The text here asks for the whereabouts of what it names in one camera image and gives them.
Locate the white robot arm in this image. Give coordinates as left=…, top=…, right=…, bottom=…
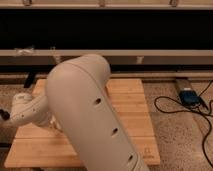
left=7, top=54, right=150, bottom=171

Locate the blue power adapter box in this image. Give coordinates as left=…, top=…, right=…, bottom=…
left=179, top=89, right=200, bottom=106

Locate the wooden table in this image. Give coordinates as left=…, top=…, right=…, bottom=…
left=4, top=79, right=160, bottom=168

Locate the black object on floor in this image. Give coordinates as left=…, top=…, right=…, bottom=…
left=0, top=109, right=10, bottom=120

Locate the black cable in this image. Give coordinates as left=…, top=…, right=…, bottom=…
left=153, top=79, right=213, bottom=169

